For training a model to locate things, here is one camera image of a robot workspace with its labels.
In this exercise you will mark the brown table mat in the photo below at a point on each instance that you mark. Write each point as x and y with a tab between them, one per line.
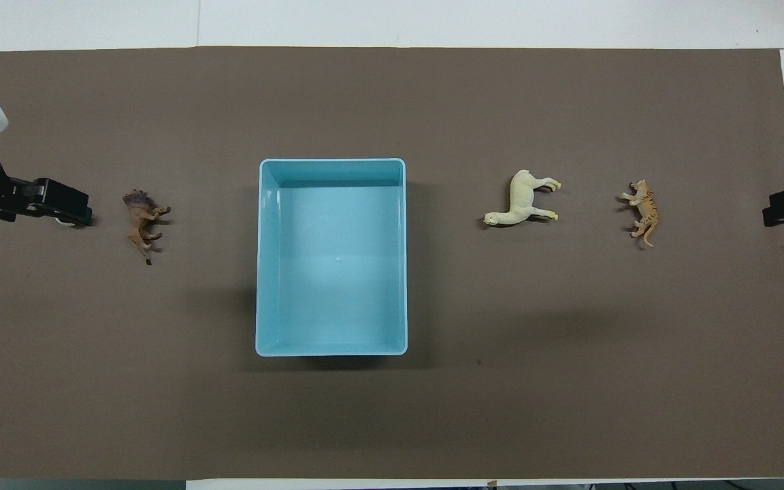
392	102

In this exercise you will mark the orange tiger toy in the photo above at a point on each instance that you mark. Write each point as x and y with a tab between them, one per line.
645	209

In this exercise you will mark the light blue storage box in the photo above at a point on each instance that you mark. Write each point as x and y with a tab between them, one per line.
332	272

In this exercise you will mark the brown lion toy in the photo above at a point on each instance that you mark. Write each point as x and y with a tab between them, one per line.
140	221

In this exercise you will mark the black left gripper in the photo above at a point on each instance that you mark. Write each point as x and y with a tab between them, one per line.
58	201

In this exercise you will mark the cream llama toy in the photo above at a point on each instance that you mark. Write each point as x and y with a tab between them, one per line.
520	201

